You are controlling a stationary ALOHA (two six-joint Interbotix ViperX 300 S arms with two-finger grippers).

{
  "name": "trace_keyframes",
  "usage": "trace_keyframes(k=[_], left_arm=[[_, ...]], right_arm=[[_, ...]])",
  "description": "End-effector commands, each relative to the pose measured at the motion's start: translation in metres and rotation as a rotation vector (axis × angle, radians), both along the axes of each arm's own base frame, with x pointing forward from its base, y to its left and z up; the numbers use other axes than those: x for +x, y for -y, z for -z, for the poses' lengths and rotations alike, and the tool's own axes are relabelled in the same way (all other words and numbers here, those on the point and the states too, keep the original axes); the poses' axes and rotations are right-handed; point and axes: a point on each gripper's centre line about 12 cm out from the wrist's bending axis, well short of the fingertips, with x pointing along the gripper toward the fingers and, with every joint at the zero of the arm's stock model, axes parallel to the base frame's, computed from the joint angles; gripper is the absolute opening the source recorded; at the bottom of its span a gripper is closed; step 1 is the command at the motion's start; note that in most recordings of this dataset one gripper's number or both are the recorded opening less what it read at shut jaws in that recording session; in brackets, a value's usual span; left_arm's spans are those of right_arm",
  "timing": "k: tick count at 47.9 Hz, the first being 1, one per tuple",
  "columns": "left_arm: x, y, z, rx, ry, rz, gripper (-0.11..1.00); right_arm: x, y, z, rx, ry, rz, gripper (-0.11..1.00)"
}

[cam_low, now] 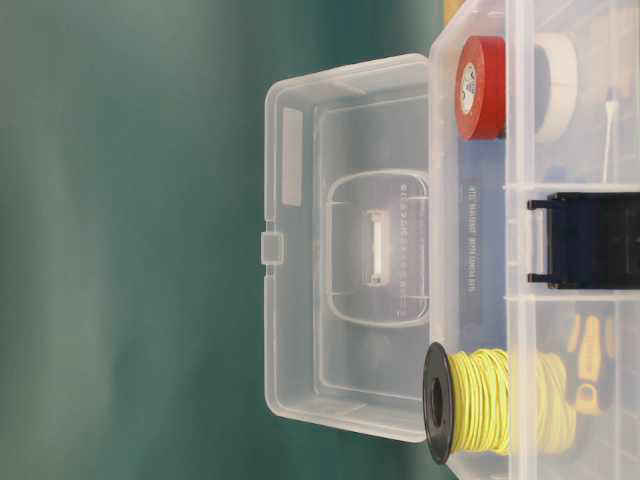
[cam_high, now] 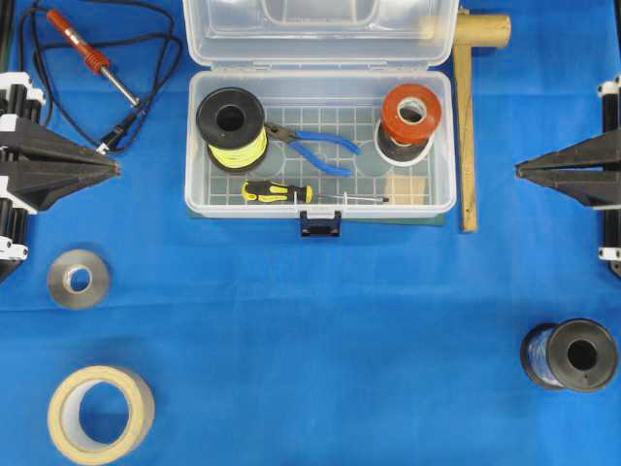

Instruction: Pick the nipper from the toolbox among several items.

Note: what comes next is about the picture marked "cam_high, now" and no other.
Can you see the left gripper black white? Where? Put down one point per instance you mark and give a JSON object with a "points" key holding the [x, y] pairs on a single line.
{"points": [[31, 187]]}

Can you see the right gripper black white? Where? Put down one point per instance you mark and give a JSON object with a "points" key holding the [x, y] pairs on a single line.
{"points": [[594, 189]]}

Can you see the clear plastic toolbox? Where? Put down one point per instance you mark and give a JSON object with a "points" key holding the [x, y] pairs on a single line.
{"points": [[323, 66]]}

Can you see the grey tape roll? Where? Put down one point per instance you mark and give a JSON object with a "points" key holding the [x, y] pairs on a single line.
{"points": [[79, 280]]}

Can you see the orange soldering iron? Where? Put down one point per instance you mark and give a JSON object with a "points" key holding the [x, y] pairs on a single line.
{"points": [[95, 60]]}

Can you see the wooden mallet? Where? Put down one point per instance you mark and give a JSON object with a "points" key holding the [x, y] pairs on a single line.
{"points": [[473, 31]]}

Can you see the red tape roll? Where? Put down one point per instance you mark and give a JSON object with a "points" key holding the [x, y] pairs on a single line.
{"points": [[410, 113]]}

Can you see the black and white tape roll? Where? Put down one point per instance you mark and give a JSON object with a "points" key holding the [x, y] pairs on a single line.
{"points": [[397, 154]]}

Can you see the yellow black screwdriver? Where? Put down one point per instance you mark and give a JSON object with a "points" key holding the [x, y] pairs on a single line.
{"points": [[272, 192]]}

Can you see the beige masking tape roll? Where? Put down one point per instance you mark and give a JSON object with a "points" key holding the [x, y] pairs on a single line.
{"points": [[99, 414]]}

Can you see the blue table cloth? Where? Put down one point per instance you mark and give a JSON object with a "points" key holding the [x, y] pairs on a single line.
{"points": [[389, 345]]}

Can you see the blue wire spool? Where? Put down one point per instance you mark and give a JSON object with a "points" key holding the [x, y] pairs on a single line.
{"points": [[577, 354]]}

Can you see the yellow wire spool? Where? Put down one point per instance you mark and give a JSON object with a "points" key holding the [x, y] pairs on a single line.
{"points": [[231, 121]]}

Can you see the blue-handled nipper pliers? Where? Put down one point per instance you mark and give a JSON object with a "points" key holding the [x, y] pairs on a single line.
{"points": [[306, 143]]}

